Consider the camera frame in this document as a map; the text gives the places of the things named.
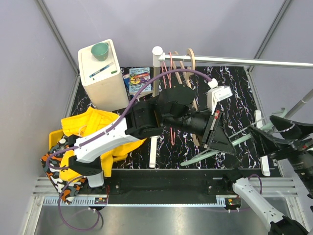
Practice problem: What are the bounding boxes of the orange camouflage shorts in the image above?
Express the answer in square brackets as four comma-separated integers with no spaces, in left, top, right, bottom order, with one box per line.
[41,135,86,205]

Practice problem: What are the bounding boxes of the yellow shorts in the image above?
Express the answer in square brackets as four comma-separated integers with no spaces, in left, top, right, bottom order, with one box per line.
[60,107,146,178]

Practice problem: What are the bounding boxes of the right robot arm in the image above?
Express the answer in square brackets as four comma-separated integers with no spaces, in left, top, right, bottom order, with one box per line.
[222,115,313,235]

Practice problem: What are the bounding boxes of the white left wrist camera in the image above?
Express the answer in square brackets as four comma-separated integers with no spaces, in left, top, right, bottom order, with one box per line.
[207,78,233,115]

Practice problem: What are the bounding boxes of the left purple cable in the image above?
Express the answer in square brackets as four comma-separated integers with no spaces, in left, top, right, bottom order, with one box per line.
[45,68,213,232]

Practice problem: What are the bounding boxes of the colourful book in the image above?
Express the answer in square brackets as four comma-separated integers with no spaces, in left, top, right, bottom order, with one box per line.
[123,67,151,97]

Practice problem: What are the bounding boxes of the white box appliance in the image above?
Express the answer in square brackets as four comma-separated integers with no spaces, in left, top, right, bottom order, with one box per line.
[78,39,129,111]

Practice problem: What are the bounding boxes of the metal clothes rack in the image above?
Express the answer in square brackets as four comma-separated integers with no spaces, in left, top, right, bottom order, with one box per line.
[149,46,313,177]

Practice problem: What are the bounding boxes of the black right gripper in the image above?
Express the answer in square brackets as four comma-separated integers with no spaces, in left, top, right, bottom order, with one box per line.
[247,113,313,192]

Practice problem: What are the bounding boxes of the black marble mat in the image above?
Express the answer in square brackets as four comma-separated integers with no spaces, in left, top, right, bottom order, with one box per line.
[65,66,274,170]

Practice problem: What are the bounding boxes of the pink wire hanger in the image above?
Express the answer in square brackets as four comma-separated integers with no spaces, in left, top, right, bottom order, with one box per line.
[161,52,176,146]

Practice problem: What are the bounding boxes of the mint green hanger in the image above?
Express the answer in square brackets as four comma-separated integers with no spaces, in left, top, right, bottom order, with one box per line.
[180,108,292,166]

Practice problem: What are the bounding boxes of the green cup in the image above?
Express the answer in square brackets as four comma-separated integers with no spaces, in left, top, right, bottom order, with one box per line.
[91,43,109,61]

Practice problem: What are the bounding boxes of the yellow plastic tray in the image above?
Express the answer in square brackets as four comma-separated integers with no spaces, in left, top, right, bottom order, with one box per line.
[48,129,128,162]

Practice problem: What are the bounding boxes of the wooden hanger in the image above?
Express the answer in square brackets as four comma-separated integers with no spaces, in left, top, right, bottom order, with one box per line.
[183,48,200,146]

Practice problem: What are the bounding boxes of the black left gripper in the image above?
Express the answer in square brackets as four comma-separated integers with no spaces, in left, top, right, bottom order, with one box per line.
[164,106,238,155]

